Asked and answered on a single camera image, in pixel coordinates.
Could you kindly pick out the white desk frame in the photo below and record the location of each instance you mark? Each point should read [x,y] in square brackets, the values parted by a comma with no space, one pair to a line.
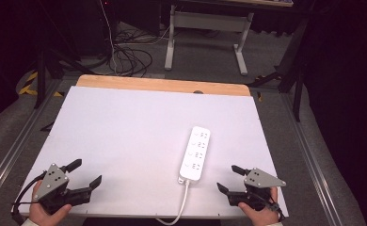
[172,47]

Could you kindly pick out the person's left hand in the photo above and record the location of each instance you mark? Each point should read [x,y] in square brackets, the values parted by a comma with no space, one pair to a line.
[40,216]

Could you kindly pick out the yellow and black floor tape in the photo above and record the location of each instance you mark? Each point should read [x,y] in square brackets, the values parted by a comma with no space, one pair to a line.
[31,78]

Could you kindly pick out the metal floor rail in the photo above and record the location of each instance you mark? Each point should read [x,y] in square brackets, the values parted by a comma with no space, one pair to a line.
[15,142]
[308,160]

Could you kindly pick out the black metal stand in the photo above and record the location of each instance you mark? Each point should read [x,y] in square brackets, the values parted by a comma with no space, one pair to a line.
[40,78]
[298,94]

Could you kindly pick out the white power strip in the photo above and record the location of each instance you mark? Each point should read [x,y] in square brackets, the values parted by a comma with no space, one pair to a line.
[193,163]

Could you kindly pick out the person's right hand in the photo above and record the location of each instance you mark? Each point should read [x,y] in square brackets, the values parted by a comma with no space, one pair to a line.
[264,217]

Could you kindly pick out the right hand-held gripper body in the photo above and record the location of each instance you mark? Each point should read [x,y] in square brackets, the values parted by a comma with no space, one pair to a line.
[261,179]

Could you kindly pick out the white board sheet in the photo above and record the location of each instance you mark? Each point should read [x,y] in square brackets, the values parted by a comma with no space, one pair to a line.
[125,141]

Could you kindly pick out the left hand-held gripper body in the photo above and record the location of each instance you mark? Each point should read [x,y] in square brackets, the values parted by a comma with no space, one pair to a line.
[51,183]

